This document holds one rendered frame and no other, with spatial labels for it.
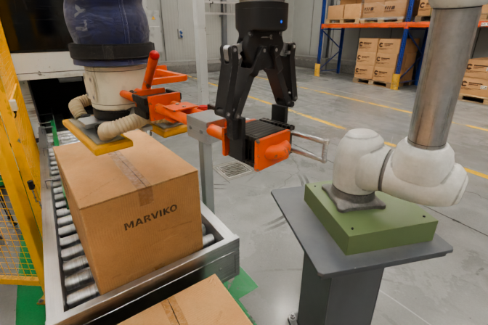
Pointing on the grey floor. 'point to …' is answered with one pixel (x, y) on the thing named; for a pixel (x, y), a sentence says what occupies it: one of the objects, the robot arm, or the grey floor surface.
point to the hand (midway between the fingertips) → (259, 136)
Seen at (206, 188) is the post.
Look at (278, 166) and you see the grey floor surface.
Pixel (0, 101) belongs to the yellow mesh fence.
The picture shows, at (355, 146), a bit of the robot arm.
